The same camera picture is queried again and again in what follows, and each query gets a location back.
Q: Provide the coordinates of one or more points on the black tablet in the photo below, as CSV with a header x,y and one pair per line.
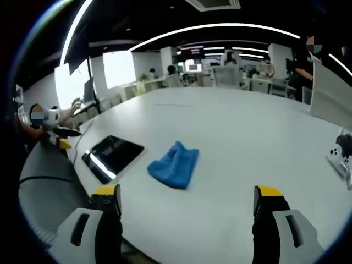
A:
x,y
112,156

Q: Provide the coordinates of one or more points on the bright wall screen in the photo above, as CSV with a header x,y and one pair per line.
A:
x,y
193,67

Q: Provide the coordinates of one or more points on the grey mesh office chair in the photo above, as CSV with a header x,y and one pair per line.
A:
x,y
46,181

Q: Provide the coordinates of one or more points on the white mesh office chair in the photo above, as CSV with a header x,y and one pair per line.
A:
x,y
226,77

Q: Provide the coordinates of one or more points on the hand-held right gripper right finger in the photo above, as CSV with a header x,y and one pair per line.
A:
x,y
286,236

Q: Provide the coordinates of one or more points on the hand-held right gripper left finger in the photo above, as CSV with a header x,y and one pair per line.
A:
x,y
90,236

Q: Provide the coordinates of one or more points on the green potted plant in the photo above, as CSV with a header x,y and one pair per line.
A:
x,y
142,78

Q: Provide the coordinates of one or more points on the white desk partition panel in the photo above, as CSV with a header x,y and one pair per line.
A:
x,y
330,93

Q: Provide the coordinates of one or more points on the dark computer monitor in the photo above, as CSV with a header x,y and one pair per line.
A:
x,y
88,89

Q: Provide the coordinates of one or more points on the curved ceiling light strip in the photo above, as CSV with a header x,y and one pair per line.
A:
x,y
214,28

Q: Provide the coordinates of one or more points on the black softbox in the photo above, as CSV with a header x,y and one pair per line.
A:
x,y
77,52

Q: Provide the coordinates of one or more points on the blue cleaning cloth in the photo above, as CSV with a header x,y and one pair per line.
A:
x,y
176,167

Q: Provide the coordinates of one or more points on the white device with black buttons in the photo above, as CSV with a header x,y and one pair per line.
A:
x,y
341,154

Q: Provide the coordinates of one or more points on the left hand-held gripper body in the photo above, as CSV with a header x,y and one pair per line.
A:
x,y
50,118

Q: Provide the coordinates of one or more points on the black light stand pole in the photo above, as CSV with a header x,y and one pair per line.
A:
x,y
93,88

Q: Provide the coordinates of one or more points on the ceiling air vent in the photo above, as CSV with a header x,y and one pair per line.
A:
x,y
213,4

